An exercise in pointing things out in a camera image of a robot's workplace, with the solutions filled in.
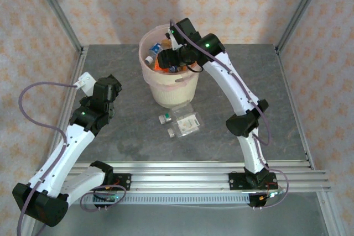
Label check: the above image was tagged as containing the orange NFC juice bottle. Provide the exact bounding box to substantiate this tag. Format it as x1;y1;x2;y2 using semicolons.
153;53;169;74

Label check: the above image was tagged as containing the blue label bottle white cap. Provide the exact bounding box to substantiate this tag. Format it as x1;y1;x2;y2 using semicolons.
145;43;164;65

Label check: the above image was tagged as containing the clear plastic box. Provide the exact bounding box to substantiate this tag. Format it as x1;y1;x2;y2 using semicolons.
171;104;194;118

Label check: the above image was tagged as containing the small green label bottle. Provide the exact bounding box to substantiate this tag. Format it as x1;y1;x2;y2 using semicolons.
158;112;173;125

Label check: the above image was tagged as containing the clear container white green label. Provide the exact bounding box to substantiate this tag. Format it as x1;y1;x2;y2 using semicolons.
173;113;204;139

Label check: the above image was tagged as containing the white plastic bin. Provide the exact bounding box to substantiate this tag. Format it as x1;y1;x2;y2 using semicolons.
139;24;204;109

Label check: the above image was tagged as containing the small circuit board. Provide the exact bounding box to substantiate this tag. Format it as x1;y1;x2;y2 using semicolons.
93;193;120;203
259;190;286;201

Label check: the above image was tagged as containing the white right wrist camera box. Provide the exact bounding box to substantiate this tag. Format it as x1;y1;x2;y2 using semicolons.
165;27;180;51

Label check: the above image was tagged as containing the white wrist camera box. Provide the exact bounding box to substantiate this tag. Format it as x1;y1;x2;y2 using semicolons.
77;72;97;96
165;27;180;51

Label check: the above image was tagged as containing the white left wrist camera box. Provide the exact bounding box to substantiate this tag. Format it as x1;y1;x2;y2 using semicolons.
77;72;97;96

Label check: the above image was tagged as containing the aluminium side rail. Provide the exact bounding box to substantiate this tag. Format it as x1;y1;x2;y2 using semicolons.
275;48;342;236
15;46;89;236

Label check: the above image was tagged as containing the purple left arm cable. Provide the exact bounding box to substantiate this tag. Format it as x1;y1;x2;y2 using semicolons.
17;81;128;236

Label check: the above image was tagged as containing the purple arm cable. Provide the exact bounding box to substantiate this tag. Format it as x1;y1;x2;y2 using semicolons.
17;81;128;236
168;19;290;211

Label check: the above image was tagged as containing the aluminium frame post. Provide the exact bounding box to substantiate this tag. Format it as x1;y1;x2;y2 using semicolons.
29;0;85;56
275;0;331;54

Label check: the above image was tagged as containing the aluminium front rail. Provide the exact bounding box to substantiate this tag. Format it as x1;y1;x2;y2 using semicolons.
29;161;331;192

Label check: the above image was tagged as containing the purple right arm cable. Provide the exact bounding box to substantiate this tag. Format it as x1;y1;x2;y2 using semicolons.
168;19;290;211

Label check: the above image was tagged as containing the perforated metal cable tray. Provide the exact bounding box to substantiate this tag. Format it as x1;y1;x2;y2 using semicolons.
41;193;251;206

